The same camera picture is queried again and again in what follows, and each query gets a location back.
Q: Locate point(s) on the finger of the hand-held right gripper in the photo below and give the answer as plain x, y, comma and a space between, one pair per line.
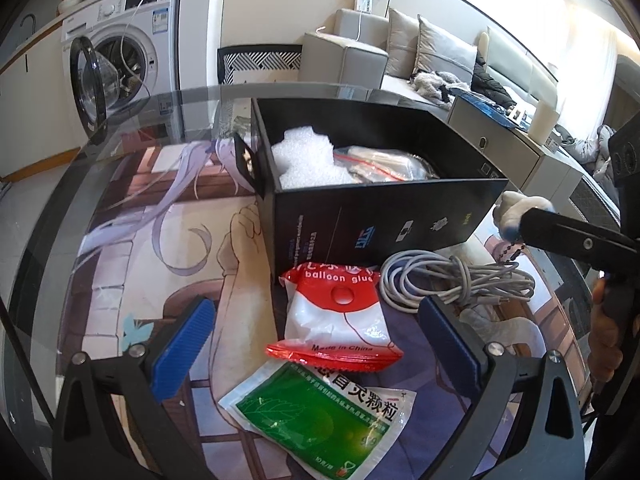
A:
570, 237

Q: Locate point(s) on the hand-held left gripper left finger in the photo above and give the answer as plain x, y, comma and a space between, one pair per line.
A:
182, 345

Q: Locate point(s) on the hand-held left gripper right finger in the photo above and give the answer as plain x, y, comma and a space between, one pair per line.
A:
450, 355

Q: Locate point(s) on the white and blue plush toy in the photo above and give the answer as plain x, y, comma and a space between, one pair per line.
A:
510, 207

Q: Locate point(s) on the black cardboard box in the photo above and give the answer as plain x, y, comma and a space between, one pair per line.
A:
350, 220

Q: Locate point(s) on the clear bag of white socks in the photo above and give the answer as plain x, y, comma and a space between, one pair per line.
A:
385, 165

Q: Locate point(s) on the white foam wrap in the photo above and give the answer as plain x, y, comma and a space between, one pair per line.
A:
305, 160

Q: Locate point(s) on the person's right hand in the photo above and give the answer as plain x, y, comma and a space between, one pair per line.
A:
605, 335

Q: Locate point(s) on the grey garment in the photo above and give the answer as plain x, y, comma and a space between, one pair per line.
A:
585, 147

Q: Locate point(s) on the beige plastic bag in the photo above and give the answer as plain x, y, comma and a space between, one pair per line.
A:
510, 332

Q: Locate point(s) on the cream sideboard cabinet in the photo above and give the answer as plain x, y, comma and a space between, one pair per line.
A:
540, 170

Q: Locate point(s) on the cream cylinder candle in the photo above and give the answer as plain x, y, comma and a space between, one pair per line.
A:
544, 121

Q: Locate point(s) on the printed table mat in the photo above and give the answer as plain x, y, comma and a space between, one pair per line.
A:
175, 240

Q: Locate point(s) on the red and white packet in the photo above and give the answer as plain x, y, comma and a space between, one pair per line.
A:
330, 320

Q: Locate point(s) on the green and white sachet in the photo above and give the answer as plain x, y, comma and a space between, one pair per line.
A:
310, 410

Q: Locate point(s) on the blue plastic bag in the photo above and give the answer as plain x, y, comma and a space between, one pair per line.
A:
482, 102

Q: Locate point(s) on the black jacket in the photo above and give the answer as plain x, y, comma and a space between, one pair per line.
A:
492, 82

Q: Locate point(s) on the grey furry cloth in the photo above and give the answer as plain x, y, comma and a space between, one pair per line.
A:
432, 85

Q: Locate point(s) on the grey cushion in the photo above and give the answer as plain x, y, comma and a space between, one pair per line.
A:
445, 50

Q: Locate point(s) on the beige cushion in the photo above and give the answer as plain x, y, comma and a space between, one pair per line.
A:
400, 42

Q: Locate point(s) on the white kitchen counter cabinets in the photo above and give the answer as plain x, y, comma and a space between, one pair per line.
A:
30, 110

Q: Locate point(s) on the patterned dining chair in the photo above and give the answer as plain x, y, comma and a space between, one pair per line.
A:
260, 62

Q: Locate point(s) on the beige sofa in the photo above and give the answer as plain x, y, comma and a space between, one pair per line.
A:
340, 55

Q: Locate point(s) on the white washing machine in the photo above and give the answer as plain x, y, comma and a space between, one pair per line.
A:
145, 10

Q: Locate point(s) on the black faucet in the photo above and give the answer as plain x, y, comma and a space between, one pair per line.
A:
27, 22

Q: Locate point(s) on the white bowl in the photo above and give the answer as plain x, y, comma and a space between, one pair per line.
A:
72, 2

